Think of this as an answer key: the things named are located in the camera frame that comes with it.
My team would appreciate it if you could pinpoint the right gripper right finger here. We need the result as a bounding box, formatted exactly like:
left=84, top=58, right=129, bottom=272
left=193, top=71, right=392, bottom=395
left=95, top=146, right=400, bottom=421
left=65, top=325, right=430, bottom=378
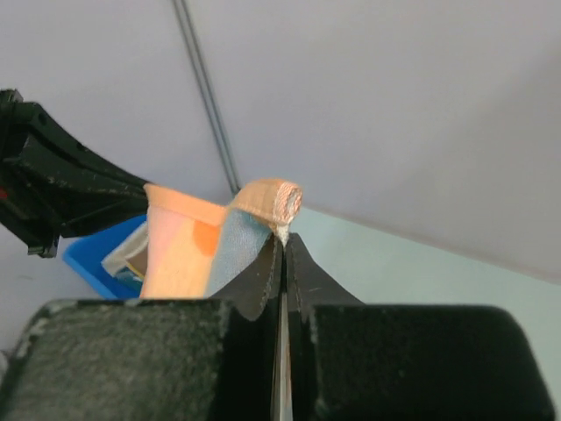
left=285, top=235, right=556, bottom=420

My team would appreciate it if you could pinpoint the blue plastic bin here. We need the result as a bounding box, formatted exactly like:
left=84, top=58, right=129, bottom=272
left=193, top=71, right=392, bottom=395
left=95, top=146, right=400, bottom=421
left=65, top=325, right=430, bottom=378
left=62, top=215, right=146, bottom=300

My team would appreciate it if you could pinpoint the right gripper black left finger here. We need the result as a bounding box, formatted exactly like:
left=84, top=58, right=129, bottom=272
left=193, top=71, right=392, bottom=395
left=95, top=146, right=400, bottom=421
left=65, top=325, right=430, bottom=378
left=1, top=239, right=283, bottom=420

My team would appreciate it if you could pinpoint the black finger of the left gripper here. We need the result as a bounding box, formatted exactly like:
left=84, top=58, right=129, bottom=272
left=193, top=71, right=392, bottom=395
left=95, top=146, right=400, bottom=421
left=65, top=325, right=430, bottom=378
left=17, top=102, right=148, bottom=238

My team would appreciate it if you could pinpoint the teal beige Doraemon towel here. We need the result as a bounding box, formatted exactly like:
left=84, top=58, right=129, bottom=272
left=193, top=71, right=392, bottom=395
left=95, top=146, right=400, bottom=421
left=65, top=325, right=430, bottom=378
left=102, top=222, right=148, bottom=290

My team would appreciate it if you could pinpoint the orange polka dot towel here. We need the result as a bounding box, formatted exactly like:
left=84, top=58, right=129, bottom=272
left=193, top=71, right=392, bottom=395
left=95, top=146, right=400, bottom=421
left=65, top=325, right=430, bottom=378
left=140, top=179, right=302, bottom=299

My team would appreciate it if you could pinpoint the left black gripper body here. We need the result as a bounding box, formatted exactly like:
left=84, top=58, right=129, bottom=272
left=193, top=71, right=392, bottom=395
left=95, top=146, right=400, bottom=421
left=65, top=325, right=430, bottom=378
left=1, top=89, right=60, bottom=258

